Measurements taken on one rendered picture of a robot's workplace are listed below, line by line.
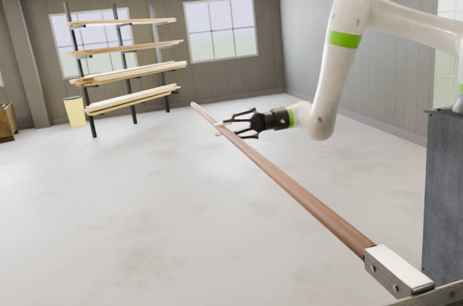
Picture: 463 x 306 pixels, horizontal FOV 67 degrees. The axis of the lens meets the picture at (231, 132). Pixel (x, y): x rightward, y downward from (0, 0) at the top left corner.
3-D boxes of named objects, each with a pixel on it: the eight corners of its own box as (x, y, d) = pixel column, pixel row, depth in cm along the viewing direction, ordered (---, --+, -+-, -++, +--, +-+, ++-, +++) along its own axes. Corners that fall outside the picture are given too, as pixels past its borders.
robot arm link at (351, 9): (377, -8, 117) (342, -13, 121) (373, -10, 106) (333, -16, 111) (362, 47, 124) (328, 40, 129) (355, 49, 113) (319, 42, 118)
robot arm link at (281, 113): (280, 125, 148) (279, 104, 146) (292, 131, 137) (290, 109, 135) (267, 128, 147) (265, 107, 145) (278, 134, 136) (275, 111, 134)
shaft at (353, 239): (190, 107, 210) (189, 102, 210) (195, 106, 211) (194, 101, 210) (365, 269, 48) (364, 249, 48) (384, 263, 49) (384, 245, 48)
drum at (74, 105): (89, 121, 773) (83, 94, 757) (85, 125, 738) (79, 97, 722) (71, 124, 767) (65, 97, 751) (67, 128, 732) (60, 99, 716)
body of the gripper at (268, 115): (274, 111, 136) (251, 115, 134) (275, 131, 138) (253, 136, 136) (267, 108, 143) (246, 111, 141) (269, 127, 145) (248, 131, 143)
